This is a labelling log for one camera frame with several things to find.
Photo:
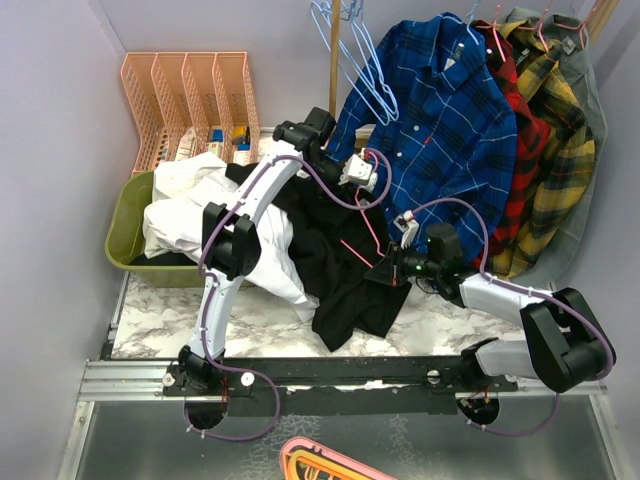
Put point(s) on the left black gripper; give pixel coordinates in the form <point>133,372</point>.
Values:
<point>350,187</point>

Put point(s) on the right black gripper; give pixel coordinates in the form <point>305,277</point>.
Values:
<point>387,271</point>

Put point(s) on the black shirt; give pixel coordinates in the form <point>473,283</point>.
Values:
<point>332,249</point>

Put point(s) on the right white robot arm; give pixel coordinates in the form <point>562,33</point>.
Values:
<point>563,344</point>

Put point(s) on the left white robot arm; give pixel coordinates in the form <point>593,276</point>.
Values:
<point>295,146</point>

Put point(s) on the blue plaid shirt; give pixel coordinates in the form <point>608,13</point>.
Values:
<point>453,147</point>

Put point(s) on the white shirt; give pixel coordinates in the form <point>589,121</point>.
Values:
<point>200,180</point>

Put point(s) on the red plaid shirt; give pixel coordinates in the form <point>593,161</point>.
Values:
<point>532,135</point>

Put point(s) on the yellow plaid shirt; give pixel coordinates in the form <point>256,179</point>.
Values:
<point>567,160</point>

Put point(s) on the grey shirt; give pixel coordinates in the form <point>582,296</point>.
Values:
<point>576,66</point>

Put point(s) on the yellow black item in organizer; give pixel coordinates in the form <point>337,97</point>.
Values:
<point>240,135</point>

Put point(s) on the wooden clothes rack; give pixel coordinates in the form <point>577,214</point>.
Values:
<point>336,14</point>

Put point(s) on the pink perforated file organizer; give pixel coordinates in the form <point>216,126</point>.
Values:
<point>173,93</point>

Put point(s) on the pink orange object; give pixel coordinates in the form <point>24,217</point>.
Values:
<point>303,458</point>

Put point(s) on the green plastic basket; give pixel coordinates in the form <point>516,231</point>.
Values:
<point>125,230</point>

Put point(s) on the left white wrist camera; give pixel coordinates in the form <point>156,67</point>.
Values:
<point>356,166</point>

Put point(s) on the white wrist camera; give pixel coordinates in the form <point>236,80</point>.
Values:
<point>408,226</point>
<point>356,166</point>

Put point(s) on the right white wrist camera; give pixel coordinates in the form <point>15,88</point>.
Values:
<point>408,226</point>

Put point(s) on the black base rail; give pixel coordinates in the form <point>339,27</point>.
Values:
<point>330,385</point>

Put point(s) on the blue wire hanger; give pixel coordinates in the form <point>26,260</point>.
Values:
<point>359,62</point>
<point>465,23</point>

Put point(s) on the aluminium frame rail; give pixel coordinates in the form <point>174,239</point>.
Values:
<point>126,428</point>

